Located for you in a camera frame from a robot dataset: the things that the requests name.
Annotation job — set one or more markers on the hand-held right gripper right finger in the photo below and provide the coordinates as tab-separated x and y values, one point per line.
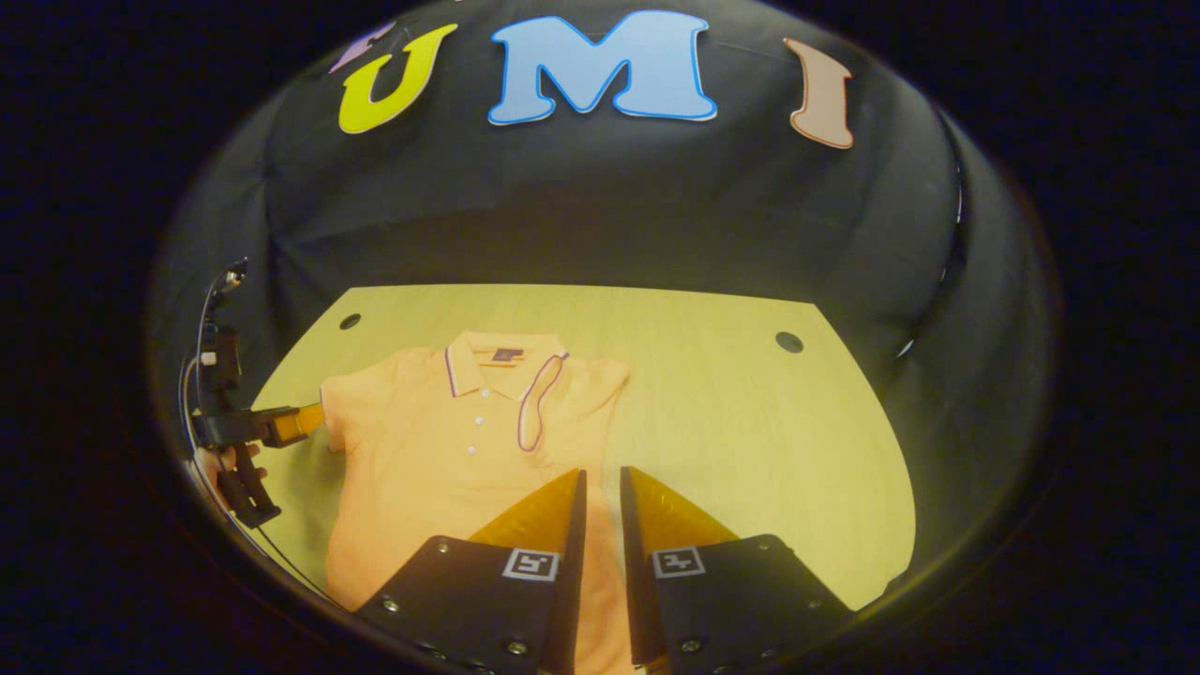
642	581

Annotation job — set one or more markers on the orange collared T-shirt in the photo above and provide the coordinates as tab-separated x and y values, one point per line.
422	450

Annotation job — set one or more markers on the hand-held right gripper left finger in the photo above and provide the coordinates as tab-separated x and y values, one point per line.
562	581

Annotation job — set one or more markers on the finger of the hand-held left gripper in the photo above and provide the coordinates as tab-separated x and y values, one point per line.
300	424

